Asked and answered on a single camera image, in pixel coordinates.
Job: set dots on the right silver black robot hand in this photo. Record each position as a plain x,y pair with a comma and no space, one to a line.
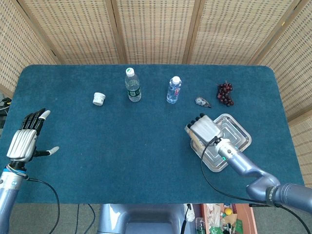
203,130

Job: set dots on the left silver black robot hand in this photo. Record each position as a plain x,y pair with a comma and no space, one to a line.
24,143

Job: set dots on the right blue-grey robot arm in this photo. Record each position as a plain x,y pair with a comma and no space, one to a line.
258,170

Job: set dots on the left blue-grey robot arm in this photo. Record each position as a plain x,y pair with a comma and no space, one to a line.
11,195

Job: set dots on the square stainless steel tray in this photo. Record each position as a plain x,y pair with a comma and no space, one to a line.
231,136

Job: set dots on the grey correction tape dispenser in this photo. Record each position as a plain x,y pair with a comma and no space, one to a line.
202,102

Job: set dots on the black yellow equipment at edge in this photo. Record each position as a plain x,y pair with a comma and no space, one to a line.
4,107

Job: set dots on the dark red grape bunch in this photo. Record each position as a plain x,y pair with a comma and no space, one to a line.
225,94

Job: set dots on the red label water bottle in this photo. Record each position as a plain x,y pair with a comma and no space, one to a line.
174,91

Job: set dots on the green label water bottle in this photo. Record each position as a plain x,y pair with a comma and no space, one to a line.
133,87

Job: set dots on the blue felt table cover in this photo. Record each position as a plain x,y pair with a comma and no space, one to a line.
122,158

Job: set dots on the small white jar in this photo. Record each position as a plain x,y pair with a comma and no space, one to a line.
99,98

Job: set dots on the orange box of clutter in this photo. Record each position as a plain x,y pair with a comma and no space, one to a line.
228,219

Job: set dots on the small green label bottle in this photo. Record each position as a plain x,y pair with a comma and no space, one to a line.
200,225

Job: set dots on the blue-grey robot torso base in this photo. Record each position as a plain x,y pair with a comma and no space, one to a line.
143,219

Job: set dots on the woven bamboo folding screen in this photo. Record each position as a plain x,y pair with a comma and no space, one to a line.
156,31

